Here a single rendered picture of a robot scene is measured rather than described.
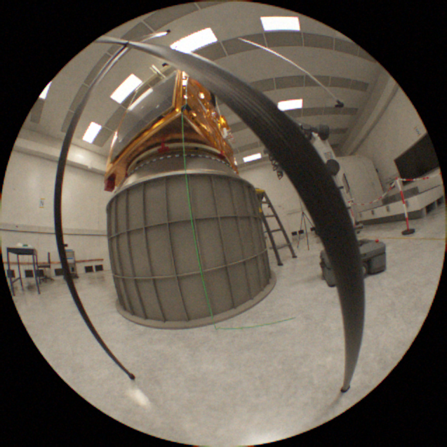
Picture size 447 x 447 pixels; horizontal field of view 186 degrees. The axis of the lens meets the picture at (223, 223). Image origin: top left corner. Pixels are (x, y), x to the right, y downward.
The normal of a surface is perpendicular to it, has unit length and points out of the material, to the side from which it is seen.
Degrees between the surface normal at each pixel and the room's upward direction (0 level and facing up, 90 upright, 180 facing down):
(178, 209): 90
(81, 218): 90
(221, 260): 90
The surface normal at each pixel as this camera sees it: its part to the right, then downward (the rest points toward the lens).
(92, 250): 0.92, -0.21
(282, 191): -0.36, -0.07
